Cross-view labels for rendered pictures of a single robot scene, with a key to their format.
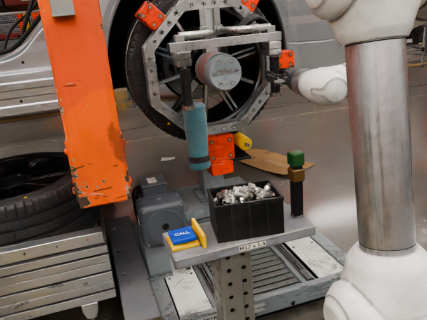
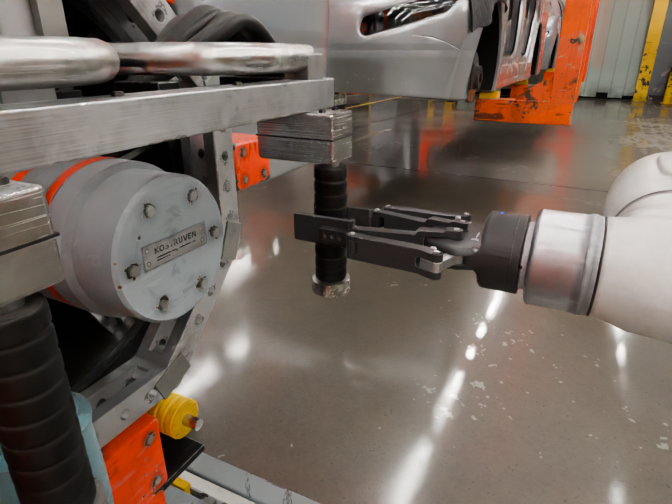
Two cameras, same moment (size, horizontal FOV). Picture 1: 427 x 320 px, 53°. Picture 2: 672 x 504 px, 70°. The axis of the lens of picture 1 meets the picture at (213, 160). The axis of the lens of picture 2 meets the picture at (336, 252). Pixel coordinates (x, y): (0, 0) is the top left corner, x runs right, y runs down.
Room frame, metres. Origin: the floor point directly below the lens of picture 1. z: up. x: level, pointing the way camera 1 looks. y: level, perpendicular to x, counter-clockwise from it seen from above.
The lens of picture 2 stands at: (1.27, 0.11, 1.00)
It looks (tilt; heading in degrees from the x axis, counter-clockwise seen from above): 23 degrees down; 312
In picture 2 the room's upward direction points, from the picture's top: straight up
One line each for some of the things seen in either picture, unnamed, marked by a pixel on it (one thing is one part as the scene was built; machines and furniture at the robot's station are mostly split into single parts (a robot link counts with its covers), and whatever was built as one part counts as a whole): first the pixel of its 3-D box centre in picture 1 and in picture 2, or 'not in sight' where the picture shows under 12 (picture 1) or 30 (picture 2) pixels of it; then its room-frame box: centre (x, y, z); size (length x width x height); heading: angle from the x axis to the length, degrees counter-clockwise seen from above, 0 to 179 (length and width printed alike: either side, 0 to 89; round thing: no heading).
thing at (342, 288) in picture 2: (274, 75); (330, 226); (1.61, -0.25, 0.83); 0.04 x 0.04 x 0.16
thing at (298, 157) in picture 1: (295, 158); not in sight; (1.21, -0.24, 0.64); 0.04 x 0.04 x 0.04; 16
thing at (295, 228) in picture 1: (237, 233); not in sight; (1.15, -0.05, 0.44); 0.43 x 0.17 x 0.03; 106
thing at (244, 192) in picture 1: (244, 208); not in sight; (1.16, -0.08, 0.51); 0.20 x 0.14 x 0.13; 98
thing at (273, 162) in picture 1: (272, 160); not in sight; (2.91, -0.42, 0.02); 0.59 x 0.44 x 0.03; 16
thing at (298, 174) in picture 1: (296, 173); not in sight; (1.21, -0.24, 0.59); 0.04 x 0.04 x 0.04; 16
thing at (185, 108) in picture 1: (186, 87); (37, 420); (1.52, 0.07, 0.83); 0.04 x 0.04 x 0.16
